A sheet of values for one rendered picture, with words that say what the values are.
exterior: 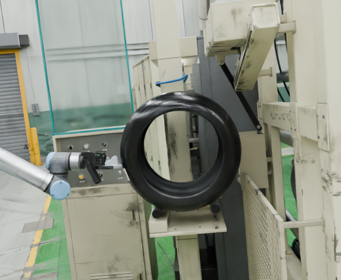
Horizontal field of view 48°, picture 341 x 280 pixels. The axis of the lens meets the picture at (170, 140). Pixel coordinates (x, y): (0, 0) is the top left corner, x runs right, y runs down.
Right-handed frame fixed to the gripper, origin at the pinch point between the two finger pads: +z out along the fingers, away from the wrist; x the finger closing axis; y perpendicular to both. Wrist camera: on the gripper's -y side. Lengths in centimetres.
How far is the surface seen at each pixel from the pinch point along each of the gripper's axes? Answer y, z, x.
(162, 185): -12.4, 19.5, 15.2
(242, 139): 13, 62, 21
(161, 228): -27.5, 20.8, -9.5
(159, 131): -18, -5, 357
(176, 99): 34.1, 26.7, -11.0
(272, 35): 59, 62, -40
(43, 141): -100, -360, 844
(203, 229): -27, 41, -9
